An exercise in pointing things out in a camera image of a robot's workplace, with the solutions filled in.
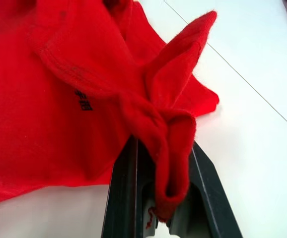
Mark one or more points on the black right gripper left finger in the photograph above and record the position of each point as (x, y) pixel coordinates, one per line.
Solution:
(123, 193)

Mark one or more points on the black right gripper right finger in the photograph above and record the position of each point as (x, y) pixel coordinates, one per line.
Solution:
(205, 198)

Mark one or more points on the red t-shirt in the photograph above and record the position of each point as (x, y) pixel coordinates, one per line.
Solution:
(59, 111)

